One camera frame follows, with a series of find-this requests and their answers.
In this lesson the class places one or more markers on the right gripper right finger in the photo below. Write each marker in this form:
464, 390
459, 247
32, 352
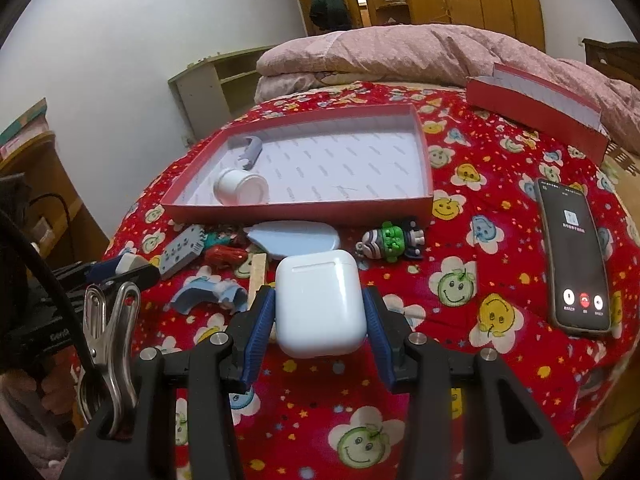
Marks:
411, 363

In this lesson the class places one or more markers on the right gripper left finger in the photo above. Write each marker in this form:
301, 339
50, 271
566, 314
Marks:
227, 362

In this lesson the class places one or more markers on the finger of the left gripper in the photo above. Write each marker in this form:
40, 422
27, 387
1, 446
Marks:
143, 278
121, 264

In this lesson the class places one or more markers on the wooden clothespin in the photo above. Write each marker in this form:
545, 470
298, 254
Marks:
258, 277

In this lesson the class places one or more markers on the white earbuds case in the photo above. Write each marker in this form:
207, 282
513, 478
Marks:
319, 305

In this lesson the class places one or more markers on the teal cartoon lighter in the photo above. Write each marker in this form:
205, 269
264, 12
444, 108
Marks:
225, 235

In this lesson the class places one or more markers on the grey metal hinge plate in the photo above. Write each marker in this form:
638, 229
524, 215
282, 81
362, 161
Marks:
184, 249

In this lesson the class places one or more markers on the metal clip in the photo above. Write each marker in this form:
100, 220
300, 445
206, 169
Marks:
110, 314

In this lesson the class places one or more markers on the blue curved plastic piece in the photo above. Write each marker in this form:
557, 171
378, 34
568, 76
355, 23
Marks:
228, 294

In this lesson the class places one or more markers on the wooden side desk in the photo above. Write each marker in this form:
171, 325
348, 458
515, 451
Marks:
58, 221

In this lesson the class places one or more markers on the red small toy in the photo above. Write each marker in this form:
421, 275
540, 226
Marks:
222, 256

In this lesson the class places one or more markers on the light blue oval pad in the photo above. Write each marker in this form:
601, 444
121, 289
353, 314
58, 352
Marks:
287, 238

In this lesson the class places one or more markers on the red floral bedspread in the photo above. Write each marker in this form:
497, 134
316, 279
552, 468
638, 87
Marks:
482, 284

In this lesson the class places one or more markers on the black smartphone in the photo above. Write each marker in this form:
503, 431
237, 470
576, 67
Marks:
576, 276

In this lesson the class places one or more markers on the grey plastic hook piece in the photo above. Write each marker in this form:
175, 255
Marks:
252, 151

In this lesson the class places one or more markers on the beige open shelf unit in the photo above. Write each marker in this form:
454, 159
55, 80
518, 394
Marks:
217, 89

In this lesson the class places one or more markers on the red shallow box tray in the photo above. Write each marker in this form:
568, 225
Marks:
351, 166

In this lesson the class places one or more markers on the red box lid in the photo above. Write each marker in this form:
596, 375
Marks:
542, 106

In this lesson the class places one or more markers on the pink folded quilt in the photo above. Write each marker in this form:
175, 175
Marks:
446, 55

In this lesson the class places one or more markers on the dark hanging coat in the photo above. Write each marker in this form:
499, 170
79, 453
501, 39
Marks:
330, 15

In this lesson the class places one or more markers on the green cartoon figure keychain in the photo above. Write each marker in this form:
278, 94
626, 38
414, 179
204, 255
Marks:
393, 240

